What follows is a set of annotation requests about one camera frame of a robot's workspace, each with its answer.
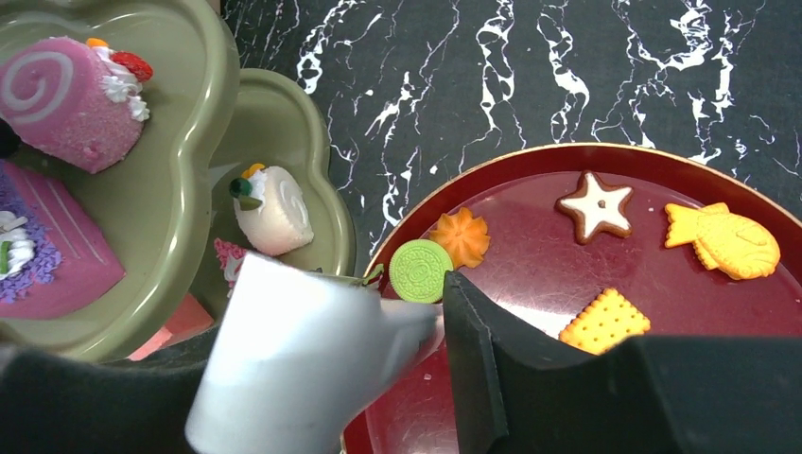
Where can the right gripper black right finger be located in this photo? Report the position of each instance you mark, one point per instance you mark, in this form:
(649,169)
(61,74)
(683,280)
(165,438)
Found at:
(517,390)

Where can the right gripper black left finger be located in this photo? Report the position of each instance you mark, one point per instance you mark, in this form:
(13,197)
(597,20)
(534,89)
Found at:
(51,404)

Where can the purple frosted cake slice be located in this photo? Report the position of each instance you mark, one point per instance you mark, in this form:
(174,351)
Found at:
(54,259)

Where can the red round lacquer tray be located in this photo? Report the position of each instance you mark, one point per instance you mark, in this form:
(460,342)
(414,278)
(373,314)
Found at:
(536,269)

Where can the white plastic tongs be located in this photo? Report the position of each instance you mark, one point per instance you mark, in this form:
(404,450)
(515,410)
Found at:
(298,356)

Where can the white sugared cake piece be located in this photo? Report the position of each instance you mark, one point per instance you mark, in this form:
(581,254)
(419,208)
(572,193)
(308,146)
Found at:
(270,210)

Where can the pink rectangular cake bar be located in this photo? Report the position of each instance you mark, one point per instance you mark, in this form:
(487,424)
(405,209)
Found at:
(80,102)

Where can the green three-tier serving stand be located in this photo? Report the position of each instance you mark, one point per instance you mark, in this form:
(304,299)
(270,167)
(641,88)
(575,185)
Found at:
(162,208)

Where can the pink swirl roll cake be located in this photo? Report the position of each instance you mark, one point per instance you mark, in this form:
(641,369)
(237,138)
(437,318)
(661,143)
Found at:
(187,321)

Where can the pink sprinkled cake slice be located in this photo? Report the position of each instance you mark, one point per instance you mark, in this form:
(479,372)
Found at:
(230,257)

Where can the square yellow cracker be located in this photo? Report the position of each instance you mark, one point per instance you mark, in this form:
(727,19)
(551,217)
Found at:
(607,321)

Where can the orange flower cookie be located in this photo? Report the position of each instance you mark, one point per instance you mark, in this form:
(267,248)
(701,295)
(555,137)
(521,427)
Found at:
(464,237)

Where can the star shaped cookie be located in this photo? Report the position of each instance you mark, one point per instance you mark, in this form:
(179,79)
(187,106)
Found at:
(596,207)

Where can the fish shaped yellow cookie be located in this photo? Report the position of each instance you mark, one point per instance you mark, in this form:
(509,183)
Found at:
(733,244)

